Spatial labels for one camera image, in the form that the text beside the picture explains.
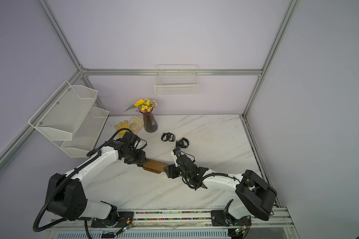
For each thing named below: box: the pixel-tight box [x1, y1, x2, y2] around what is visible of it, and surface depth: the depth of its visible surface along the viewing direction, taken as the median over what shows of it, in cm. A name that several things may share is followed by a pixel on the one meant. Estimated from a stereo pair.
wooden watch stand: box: [142, 158, 170, 174], surface depth 86 cm
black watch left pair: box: [161, 131, 176, 142], surface depth 106 cm
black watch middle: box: [179, 137, 190, 149], surface depth 103 cm
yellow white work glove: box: [115, 120, 129, 138], surface depth 114 cm
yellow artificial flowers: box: [123, 98, 158, 114], surface depth 95 cm
